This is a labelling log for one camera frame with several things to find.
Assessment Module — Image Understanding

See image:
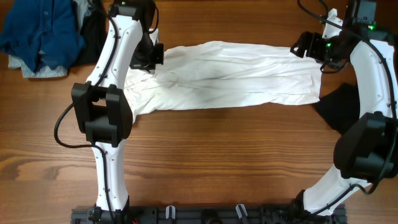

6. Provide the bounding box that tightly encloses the white t-shirt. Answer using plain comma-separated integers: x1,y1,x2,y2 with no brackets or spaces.
124,41,322,117

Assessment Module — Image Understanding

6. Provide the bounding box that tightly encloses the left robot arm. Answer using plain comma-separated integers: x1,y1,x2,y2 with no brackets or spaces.
72,0,164,223

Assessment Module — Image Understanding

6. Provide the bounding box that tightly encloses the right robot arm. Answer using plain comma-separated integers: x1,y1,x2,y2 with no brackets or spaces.
289,1,397,221

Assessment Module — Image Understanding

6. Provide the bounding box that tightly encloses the black t-shirt right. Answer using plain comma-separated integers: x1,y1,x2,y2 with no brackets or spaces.
313,83,360,135

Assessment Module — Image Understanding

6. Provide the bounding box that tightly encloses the black garment in pile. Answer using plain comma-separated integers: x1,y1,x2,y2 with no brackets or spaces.
73,0,107,67

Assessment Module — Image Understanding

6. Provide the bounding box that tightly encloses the grey garment in pile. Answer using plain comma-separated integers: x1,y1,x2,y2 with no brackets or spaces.
72,0,95,33

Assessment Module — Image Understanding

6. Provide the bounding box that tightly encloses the blue shirt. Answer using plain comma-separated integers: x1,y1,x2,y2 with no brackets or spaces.
1,0,85,72

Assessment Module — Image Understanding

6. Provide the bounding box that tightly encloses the light patterned garment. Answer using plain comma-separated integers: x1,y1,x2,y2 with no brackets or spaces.
8,55,68,78

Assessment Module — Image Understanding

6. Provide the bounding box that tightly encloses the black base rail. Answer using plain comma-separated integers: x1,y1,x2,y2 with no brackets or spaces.
70,204,348,224

